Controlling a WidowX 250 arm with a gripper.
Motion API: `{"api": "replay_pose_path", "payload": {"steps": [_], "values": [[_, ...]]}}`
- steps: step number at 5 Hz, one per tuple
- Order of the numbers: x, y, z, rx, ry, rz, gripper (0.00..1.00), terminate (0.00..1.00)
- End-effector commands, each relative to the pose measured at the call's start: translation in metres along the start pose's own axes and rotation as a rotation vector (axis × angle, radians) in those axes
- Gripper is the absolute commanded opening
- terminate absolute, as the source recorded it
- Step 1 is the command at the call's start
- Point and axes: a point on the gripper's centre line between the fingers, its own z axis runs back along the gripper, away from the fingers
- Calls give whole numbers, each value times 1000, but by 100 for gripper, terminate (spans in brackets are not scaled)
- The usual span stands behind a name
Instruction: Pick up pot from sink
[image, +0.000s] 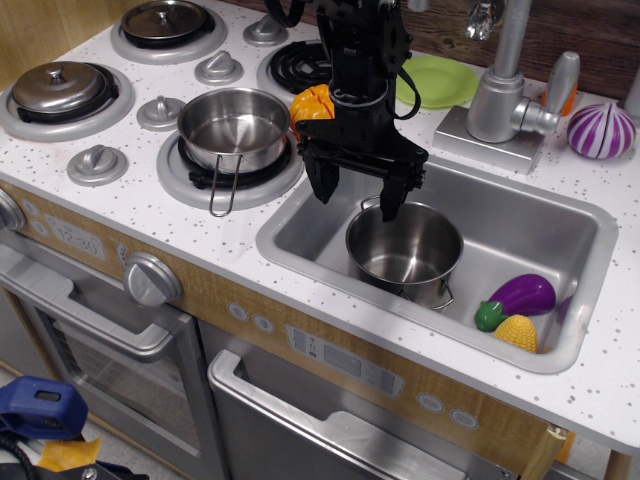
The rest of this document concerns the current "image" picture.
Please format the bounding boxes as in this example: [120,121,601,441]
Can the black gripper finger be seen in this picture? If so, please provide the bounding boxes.
[302,147,339,204]
[380,162,424,222]

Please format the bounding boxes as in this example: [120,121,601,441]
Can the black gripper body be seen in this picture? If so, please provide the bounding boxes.
[296,88,428,179]

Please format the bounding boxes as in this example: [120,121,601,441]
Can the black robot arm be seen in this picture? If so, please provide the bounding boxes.
[295,1,428,221]

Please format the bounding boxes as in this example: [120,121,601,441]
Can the steel pot in sink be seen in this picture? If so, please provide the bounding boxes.
[345,195,464,310]

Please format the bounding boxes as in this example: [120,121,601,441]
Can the grey sink basin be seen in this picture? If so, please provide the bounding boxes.
[257,159,618,374]

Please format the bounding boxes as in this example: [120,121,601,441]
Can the orange toy pumpkin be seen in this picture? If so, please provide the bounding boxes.
[289,84,335,139]

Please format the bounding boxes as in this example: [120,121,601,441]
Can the black coil burner back right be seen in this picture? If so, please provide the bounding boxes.
[267,40,332,94]

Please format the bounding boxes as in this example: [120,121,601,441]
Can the green plastic plate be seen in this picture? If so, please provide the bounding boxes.
[404,56,479,110]

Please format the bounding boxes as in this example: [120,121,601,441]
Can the silver toy faucet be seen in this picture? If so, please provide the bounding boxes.
[433,1,580,175]

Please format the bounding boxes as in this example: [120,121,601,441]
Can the grey stove knob back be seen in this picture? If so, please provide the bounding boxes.
[243,15,289,48]

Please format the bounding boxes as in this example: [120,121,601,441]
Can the grey stove knob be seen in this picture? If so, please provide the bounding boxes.
[136,95,186,132]
[194,50,244,86]
[67,145,129,187]
[243,15,289,48]

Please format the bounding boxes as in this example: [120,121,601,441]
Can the grey stove knob upper middle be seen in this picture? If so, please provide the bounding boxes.
[194,50,244,86]

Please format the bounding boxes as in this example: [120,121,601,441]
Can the purple toy eggplant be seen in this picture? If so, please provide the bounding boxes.
[474,274,556,332]

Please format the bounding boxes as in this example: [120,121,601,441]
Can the orange toy behind faucet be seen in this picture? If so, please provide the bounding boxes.
[541,81,580,117]

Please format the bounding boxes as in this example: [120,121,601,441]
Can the yellow toy corn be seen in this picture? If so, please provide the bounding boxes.
[494,315,538,354]

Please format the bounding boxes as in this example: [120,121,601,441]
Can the silver oven dial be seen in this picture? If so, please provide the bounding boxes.
[123,252,183,307]

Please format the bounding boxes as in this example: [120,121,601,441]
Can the purple white toy onion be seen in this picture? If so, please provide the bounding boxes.
[567,102,636,160]

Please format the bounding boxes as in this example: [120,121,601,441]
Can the steel lid back left burner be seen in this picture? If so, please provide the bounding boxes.
[120,1,208,42]

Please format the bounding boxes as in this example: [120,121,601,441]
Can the steel lid burner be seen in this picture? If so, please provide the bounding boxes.
[12,61,108,113]
[120,1,208,42]

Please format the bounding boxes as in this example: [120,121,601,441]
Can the grey stove knob front left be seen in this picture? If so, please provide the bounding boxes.
[67,145,129,187]

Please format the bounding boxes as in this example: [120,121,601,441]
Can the toy dishwasher door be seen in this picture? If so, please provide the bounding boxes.
[199,322,517,479]

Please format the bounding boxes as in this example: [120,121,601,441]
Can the toy oven door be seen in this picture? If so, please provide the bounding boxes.
[1,239,228,479]

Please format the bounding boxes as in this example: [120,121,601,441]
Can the steel lid front left burner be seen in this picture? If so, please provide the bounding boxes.
[12,61,108,113]

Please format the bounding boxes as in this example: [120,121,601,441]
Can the silver oven dial left edge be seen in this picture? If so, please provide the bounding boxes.
[0,190,26,231]

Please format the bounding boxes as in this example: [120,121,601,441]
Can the blue clamp tool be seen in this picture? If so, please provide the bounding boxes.
[1,376,88,440]

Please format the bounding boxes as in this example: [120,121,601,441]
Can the steel saucepan with wire handle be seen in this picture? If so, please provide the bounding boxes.
[177,87,290,217]

